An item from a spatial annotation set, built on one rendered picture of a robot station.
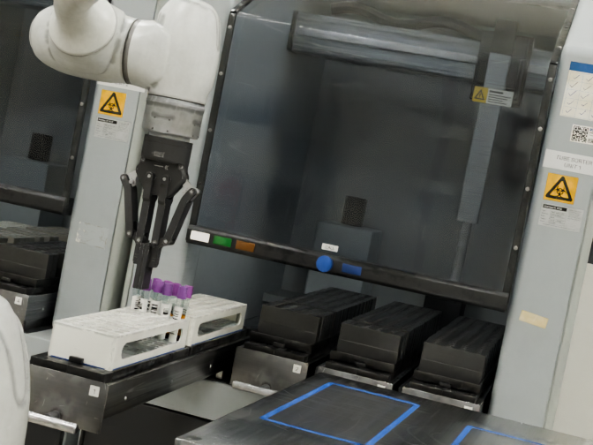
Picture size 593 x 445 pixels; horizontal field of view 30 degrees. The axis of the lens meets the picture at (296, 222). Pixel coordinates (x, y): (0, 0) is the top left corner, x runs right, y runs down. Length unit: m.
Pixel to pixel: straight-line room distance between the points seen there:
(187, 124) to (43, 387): 0.44
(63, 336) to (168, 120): 0.36
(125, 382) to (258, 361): 0.45
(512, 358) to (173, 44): 0.81
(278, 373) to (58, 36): 0.71
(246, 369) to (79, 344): 0.49
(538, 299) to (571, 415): 1.18
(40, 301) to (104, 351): 0.64
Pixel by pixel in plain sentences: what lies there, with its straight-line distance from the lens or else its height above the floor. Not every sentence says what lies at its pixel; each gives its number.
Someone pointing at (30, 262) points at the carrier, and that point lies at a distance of 2.23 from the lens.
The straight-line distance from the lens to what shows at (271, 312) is 2.05.
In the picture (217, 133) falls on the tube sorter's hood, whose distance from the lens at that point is 2.08.
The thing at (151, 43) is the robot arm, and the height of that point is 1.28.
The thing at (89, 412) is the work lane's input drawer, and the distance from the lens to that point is 1.55.
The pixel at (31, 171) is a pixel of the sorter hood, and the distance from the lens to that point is 2.23.
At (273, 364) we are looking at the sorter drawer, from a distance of 1.98.
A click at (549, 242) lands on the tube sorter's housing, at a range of 1.98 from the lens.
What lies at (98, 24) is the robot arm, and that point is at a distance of 1.68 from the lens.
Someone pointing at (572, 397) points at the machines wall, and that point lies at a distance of 3.12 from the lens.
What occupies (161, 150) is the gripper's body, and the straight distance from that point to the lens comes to 1.68.
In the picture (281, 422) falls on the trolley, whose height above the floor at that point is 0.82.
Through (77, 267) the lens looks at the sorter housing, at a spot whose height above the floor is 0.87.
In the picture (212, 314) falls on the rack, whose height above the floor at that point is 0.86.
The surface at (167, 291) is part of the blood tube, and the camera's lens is 1.79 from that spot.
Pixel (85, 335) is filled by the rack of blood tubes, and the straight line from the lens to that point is 1.58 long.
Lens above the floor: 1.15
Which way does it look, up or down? 3 degrees down
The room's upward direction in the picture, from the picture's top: 11 degrees clockwise
